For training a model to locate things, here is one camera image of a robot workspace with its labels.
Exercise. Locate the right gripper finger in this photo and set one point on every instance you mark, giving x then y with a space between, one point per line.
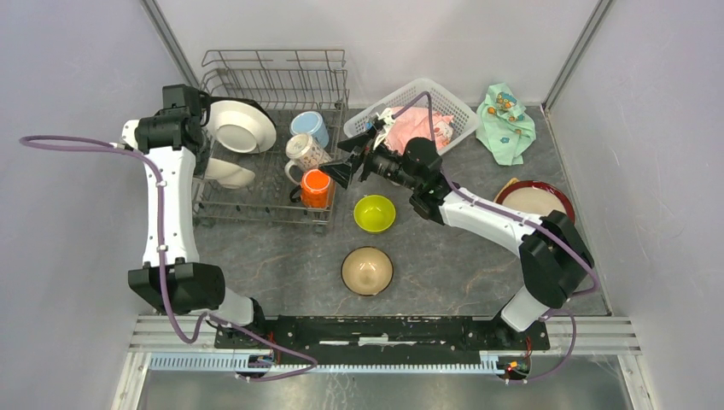
339 171
362 142

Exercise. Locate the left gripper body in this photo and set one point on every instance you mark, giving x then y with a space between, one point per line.
202 155

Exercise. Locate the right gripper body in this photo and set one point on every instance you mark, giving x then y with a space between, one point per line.
383 161

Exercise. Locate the orange mug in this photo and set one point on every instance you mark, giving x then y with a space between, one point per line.
315 190

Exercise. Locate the white floral mug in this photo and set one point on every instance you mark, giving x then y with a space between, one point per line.
304 153

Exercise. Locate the light blue cup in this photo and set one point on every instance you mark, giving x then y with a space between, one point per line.
312 123

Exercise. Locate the cream plate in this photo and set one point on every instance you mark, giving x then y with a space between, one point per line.
240 127

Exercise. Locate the white deep plate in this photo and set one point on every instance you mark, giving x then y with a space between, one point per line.
228 175

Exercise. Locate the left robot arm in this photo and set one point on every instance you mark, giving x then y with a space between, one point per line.
172 279

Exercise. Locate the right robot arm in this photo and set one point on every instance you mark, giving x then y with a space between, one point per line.
553 256

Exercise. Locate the pink patterned cloth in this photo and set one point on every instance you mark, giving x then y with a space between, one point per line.
414 123

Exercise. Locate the yellow-green bowl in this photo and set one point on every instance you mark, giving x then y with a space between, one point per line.
374 213

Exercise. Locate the white plastic basket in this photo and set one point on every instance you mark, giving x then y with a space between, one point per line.
434 109

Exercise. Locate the green patterned cloth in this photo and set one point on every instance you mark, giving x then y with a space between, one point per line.
506 130

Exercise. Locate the beige bowl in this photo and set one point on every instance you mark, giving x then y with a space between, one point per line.
367 271

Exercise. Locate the red rimmed plate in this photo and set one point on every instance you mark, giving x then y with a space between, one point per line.
534 197

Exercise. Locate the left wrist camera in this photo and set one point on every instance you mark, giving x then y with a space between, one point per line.
128 141

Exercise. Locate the metal wire dish rack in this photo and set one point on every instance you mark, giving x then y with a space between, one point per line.
284 83

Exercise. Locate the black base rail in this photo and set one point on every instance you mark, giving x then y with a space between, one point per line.
396 340

